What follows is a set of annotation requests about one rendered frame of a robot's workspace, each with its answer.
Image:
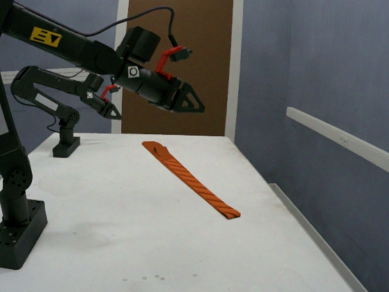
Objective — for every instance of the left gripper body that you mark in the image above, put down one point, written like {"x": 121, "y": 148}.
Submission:
{"x": 101, "y": 105}

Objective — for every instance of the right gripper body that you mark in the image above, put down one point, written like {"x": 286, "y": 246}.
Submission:
{"x": 158, "y": 87}

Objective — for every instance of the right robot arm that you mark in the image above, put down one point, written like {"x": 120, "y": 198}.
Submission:
{"x": 138, "y": 45}

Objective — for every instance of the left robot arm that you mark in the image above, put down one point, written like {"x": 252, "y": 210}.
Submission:
{"x": 24, "y": 88}

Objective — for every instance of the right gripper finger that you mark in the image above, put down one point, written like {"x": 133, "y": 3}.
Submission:
{"x": 187, "y": 90}
{"x": 189, "y": 104}

